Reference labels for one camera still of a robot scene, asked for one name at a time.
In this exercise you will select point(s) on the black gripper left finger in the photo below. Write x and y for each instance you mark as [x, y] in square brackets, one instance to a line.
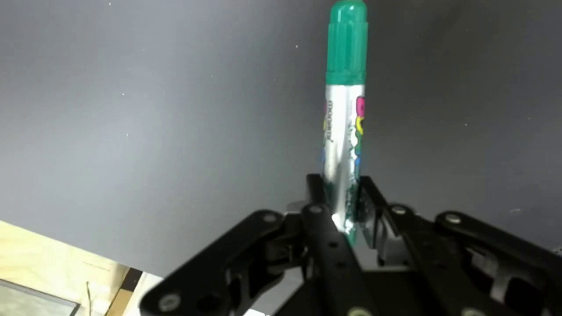
[232, 272]

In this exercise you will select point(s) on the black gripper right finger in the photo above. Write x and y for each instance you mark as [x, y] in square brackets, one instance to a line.
[466, 265]

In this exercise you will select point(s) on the green marker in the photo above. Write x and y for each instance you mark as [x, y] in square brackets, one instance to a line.
[344, 109]

